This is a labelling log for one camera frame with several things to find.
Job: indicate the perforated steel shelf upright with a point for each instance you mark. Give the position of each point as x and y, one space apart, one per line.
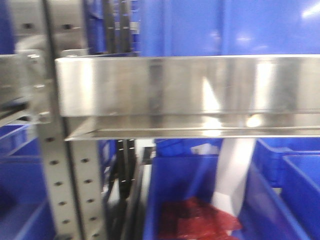
71 168

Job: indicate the blue plastic bin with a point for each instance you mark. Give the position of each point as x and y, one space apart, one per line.
185 168

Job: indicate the white paper sheet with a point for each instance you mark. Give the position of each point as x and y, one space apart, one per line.
231 175

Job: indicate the large blue upper bin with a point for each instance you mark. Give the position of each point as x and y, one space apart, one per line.
224 27

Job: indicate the red plastic bag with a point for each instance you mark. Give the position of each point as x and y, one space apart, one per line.
195 219

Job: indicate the blue bin far right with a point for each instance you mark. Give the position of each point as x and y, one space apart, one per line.
292 164

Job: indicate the steel shelf front rail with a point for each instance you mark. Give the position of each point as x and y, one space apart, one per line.
229 96

